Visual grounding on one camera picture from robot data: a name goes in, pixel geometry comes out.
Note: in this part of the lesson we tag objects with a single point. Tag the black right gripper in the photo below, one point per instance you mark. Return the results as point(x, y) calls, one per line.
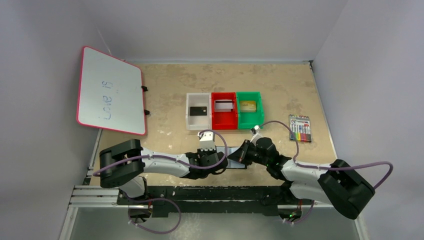
point(247, 152)

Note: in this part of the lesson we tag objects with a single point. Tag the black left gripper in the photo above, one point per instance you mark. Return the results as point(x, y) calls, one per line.
point(218, 159)

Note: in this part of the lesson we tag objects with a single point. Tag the black leather card holder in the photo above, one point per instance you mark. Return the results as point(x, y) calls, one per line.
point(232, 162)

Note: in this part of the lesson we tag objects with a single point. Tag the white credit card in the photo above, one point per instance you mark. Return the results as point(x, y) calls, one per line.
point(223, 105)

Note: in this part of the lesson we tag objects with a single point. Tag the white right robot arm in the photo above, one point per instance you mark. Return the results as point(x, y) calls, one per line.
point(336, 183)

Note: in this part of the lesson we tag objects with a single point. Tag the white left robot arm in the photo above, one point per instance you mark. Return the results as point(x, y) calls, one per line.
point(122, 164)

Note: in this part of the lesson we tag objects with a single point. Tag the black credit card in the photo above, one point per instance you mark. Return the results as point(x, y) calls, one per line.
point(198, 111)

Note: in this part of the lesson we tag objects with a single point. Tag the gold credit card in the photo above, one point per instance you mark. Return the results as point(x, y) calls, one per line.
point(247, 106)

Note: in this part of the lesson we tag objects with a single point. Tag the white plastic bin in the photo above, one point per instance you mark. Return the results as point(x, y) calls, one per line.
point(198, 123)

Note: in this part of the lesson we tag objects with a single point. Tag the red plastic bin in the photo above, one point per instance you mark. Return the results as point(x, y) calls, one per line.
point(224, 120)

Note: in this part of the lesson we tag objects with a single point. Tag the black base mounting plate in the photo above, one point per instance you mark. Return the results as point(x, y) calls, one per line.
point(268, 201)

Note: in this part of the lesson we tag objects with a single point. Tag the pack of coloured markers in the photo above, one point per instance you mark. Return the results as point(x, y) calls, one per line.
point(301, 127)

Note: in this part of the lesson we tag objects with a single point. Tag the green plastic bin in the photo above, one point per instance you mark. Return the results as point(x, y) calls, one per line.
point(249, 119)

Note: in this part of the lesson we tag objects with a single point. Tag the pink framed whiteboard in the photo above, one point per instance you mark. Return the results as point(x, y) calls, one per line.
point(110, 94)

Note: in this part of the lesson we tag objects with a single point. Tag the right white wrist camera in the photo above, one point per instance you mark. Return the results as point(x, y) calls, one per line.
point(256, 134)

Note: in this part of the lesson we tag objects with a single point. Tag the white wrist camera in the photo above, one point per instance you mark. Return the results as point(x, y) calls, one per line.
point(207, 141)
point(256, 134)

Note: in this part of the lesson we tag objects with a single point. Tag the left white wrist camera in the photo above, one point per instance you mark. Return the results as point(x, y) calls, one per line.
point(207, 141)

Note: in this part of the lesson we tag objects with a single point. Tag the aluminium rail frame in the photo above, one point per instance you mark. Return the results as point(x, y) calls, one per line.
point(258, 175)

